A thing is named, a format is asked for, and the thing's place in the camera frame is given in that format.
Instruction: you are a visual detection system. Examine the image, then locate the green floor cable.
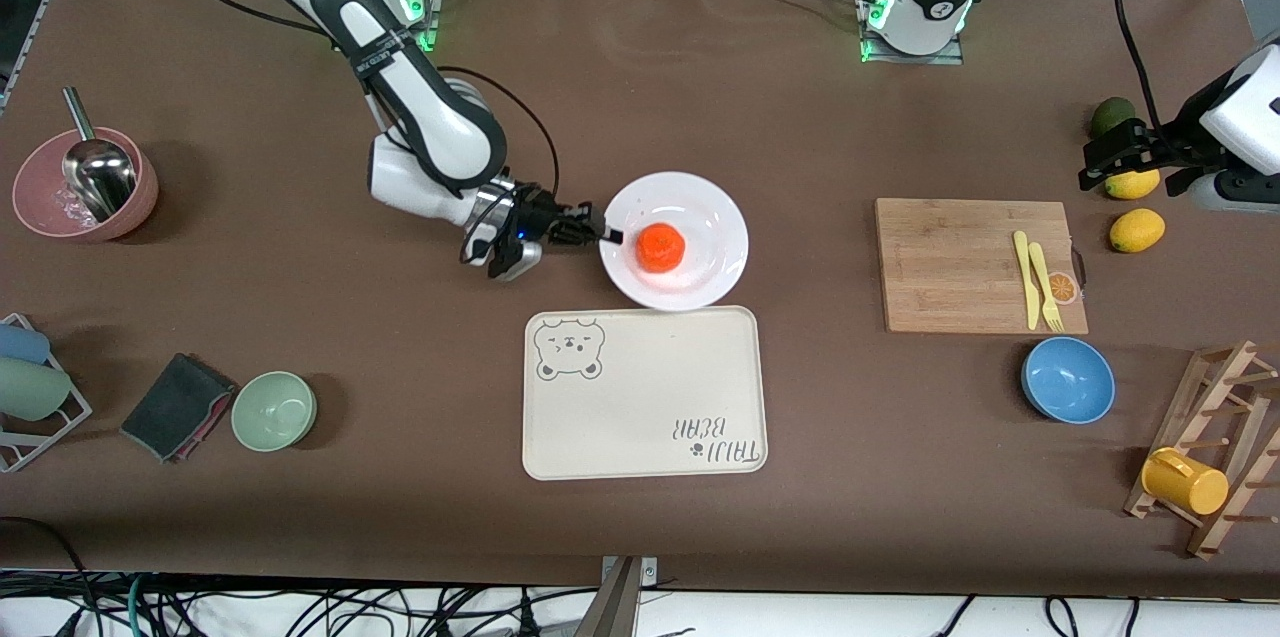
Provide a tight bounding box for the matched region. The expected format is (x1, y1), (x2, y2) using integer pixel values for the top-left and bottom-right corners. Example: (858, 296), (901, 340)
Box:
(126, 572), (153, 637)

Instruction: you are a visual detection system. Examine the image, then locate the pale green cup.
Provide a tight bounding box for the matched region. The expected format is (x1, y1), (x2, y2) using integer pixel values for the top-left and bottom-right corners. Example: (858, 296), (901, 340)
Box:
(0, 357), (73, 422)

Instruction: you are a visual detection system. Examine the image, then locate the light green bowl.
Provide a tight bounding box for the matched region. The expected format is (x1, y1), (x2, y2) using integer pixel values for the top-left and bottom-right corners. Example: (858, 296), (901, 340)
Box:
(231, 371), (318, 453)

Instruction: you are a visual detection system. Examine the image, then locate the yellow plastic knife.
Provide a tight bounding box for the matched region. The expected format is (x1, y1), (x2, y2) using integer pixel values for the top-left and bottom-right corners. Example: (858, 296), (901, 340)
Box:
(1013, 230), (1041, 331)

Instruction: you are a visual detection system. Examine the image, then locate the pink bowl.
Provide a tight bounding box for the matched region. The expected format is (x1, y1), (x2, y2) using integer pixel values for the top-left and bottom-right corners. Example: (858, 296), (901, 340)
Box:
(12, 127), (159, 243)

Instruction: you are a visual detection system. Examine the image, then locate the cream bear print tray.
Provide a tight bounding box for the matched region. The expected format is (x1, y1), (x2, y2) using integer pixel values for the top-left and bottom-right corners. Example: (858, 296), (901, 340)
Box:
(522, 305), (769, 482)

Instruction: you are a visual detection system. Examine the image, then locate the blue bowl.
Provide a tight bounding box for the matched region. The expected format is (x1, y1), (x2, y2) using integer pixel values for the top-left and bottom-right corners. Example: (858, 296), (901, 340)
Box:
(1021, 336), (1117, 425)

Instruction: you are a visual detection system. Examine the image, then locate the black floor cable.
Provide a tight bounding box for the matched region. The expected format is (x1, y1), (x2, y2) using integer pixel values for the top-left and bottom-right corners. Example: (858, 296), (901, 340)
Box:
(0, 515), (98, 637)

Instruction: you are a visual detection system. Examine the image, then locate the dark green avocado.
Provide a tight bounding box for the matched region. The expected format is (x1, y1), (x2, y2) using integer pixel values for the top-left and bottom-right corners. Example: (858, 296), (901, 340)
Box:
(1090, 97), (1138, 140)

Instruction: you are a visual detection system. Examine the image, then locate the dark grey folded cloth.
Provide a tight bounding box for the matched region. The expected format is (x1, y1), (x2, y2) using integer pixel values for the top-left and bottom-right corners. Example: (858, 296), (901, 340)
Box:
(120, 352), (238, 463)

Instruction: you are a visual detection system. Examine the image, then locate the wooden mug rack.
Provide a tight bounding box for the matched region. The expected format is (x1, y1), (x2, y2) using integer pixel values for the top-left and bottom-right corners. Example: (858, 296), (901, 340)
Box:
(1123, 340), (1280, 560)

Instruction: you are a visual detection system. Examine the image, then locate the white round plate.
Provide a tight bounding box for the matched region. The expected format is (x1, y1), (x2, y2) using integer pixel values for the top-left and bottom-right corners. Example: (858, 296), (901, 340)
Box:
(599, 172), (750, 311)

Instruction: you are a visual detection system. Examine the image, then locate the pink folded cloth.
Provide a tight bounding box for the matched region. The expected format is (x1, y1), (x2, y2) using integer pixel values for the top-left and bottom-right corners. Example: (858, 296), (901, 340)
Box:
(172, 385), (238, 464)

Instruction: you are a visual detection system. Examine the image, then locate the white wire rack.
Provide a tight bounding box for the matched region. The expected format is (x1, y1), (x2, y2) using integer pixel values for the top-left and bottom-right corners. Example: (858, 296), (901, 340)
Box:
(0, 312), (93, 474)

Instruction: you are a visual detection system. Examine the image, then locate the yellow lemon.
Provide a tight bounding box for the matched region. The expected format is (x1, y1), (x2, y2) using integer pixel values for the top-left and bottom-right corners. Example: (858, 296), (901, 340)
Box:
(1105, 169), (1162, 201)
(1109, 208), (1167, 254)

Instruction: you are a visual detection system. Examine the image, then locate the yellow mug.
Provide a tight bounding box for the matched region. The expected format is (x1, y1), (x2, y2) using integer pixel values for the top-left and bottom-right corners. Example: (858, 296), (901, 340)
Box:
(1141, 447), (1230, 517)

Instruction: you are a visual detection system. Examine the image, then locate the metal scoop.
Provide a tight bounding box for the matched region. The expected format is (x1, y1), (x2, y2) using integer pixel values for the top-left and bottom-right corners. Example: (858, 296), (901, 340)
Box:
(62, 87), (138, 223)

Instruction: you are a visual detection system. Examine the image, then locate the orange fruit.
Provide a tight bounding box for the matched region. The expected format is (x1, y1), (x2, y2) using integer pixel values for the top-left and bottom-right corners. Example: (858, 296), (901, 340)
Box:
(636, 223), (687, 274)

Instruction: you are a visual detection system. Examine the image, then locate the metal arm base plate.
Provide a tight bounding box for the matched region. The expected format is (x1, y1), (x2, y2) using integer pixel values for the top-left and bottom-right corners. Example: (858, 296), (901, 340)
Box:
(380, 0), (442, 54)
(858, 0), (966, 66)

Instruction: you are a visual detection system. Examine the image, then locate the blue cup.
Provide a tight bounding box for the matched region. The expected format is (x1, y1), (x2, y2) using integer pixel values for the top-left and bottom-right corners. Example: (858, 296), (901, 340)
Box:
(0, 323), (51, 366)

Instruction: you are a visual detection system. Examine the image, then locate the yellow plastic fork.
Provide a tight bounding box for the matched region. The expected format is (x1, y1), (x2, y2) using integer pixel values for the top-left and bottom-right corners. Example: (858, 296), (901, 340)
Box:
(1028, 241), (1065, 333)

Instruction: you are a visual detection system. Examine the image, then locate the wooden cutting board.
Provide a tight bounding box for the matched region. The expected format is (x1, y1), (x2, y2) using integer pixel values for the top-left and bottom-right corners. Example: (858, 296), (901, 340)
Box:
(875, 198), (1090, 336)

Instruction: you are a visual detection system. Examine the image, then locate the metal table bracket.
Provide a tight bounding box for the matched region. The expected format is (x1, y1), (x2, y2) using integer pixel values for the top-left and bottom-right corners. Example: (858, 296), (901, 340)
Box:
(590, 555), (659, 637)

